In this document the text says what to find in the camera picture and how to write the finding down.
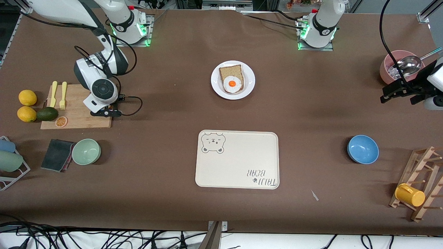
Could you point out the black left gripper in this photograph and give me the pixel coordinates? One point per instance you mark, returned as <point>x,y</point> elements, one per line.
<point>412,90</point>

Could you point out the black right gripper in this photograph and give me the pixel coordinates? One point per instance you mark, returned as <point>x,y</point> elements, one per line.
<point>115,104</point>

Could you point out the fried egg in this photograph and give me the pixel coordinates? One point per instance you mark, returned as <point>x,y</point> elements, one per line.
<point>232,84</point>

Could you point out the dark-crust bread slice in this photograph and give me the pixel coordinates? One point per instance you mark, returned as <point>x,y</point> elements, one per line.
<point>230,72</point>

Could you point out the white round plate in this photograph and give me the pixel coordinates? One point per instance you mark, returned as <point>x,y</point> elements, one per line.
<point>249,86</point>

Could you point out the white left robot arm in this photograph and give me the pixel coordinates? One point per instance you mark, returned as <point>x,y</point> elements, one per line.
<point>323,24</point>

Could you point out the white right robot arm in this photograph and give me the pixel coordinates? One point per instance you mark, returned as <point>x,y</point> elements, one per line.
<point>104,88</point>

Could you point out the clear crumpled ice pieces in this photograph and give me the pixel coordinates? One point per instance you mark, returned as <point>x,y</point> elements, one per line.
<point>394,72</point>

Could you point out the pink bowl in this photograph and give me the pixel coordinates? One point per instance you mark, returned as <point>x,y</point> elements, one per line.
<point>386,74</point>

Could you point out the metal ladle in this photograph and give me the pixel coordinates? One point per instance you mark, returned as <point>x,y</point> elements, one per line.
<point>410,65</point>

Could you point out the bamboo cutting board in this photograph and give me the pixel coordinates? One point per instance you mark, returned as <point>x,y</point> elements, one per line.
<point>72,117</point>

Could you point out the light green bowl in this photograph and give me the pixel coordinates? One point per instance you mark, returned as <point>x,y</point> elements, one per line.
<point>86,151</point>

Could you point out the yellow plastic fork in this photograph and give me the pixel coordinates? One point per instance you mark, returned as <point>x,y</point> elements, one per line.
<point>63,98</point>

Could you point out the orange slice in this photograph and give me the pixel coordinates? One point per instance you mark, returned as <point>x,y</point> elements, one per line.
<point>61,121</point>

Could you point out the yellow plastic knife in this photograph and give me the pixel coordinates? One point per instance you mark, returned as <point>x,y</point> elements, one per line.
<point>53,95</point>

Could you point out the green avocado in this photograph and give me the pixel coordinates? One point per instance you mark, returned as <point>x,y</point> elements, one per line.
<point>47,113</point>

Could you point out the pink folded cloth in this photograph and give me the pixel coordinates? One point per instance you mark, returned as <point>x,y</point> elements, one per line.
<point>68,165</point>

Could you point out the dark grey folded cloth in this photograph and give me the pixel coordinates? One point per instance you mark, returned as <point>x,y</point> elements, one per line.
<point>55,155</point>

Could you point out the blue bowl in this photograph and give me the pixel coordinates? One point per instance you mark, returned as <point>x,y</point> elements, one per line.
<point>362,149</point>

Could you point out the wooden cup rack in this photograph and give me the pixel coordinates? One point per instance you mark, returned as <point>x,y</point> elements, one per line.
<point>420,162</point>

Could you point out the yellow lemon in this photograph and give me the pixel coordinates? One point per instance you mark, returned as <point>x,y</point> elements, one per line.
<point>26,114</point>
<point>27,97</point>

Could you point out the yellow mug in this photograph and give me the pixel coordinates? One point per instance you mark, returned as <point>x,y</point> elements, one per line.
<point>410,195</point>

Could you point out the blue cup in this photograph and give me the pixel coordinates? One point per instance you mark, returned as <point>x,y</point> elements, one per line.
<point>6,146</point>

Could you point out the pale green cup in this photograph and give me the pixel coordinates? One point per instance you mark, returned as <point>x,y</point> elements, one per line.
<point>10,161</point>

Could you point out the small white paper scrap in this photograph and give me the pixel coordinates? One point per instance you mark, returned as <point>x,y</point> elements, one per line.
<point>314,195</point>

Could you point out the cream bear-print tray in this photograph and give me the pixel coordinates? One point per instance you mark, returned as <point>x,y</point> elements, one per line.
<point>238,162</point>

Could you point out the aluminium corner frame profile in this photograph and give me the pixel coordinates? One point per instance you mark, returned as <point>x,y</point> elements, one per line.
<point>425,15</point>

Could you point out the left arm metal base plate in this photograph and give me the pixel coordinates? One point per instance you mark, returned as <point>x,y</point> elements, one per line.
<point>328,46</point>

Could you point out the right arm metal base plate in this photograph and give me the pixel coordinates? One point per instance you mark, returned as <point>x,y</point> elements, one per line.
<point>149,31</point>

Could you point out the dark camera mount strut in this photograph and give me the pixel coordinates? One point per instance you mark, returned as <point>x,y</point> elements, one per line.
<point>211,238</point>

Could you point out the metal table edge bracket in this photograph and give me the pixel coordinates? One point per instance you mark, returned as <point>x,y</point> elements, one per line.
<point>225,226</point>

